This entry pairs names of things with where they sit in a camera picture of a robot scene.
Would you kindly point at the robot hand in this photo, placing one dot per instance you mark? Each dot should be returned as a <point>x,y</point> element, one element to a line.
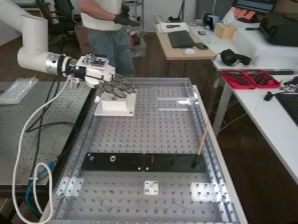
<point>98,71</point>

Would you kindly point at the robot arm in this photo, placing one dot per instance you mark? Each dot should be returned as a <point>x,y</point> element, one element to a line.
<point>33,33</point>

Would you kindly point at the white mouse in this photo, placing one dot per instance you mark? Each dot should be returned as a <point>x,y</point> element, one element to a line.
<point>189,51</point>

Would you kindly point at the black headphones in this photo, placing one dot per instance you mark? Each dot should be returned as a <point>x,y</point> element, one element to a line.
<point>233,57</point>

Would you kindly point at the wooden desk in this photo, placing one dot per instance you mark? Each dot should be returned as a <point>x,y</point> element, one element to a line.
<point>180,54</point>

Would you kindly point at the thin stick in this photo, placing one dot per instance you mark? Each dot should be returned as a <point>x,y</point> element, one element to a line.
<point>202,141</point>

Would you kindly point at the white desk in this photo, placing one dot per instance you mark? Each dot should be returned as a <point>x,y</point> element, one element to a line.
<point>266,123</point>
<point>274,61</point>

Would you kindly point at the small white box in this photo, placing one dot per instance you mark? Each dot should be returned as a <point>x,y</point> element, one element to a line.
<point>116,106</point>

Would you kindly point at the small white square plate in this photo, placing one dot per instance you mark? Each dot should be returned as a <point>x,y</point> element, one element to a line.
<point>150,187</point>

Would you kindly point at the black keyboard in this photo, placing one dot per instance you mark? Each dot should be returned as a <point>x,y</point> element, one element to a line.
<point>290,105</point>
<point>180,39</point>

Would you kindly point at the small black object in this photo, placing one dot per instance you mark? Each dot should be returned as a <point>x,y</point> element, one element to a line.
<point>269,96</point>

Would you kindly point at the clear plastic bag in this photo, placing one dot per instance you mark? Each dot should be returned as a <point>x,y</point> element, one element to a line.
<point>16,89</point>

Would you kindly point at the computer screen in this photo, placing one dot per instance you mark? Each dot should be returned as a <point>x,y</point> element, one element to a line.
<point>254,5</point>

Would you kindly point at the small cardboard box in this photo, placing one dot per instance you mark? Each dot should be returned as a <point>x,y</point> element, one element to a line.
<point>223,31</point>

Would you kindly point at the black office chair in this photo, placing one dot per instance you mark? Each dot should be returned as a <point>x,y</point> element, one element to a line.
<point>61,15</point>

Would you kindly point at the clear box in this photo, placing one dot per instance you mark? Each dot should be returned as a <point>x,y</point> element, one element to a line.
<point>213,146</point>

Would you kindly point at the person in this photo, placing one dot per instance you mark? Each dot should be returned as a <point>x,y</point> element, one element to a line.
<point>106,43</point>

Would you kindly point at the black phone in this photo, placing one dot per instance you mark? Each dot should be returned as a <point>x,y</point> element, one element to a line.
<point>201,46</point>

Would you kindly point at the small round bearing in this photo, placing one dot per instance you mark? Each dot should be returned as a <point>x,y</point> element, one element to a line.
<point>113,158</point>

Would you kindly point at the black case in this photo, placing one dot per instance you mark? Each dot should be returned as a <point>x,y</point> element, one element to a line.
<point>279,30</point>

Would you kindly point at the black plate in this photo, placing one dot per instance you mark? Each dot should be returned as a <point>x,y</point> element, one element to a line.
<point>128,162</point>

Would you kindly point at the red tray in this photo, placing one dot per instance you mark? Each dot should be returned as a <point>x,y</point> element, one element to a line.
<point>265,78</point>
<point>237,80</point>

